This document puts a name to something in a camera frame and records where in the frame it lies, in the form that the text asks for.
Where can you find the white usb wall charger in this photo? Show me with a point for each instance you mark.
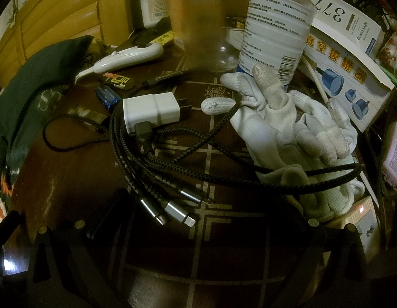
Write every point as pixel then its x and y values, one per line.
pixel 158 109

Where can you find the white box numbered 377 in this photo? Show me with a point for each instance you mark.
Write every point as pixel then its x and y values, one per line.
pixel 336 17

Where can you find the clear plastic water bottle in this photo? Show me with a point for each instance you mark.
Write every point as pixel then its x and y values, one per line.
pixel 275 35

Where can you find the amber glass jar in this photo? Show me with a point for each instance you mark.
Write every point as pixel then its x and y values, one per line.
pixel 199 30

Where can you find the white handheld device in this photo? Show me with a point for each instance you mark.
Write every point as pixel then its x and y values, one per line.
pixel 123 58

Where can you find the white pill bottle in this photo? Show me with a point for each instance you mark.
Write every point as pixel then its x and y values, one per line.
pixel 153 11

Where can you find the white work glove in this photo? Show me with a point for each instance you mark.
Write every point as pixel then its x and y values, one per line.
pixel 265 118
pixel 326 135

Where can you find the yellow black small packet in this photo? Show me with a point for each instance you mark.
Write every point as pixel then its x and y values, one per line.
pixel 118 81

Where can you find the blue lighter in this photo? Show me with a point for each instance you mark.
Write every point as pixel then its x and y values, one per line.
pixel 107 96

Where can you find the dark green patterned blanket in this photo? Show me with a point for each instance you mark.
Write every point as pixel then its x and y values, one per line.
pixel 27 102

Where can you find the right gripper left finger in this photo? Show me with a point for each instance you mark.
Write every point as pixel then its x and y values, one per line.
pixel 52 271

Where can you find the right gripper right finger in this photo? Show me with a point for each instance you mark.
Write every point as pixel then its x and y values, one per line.
pixel 346 273

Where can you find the white cupping set box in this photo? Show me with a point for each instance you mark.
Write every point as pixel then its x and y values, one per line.
pixel 348 74

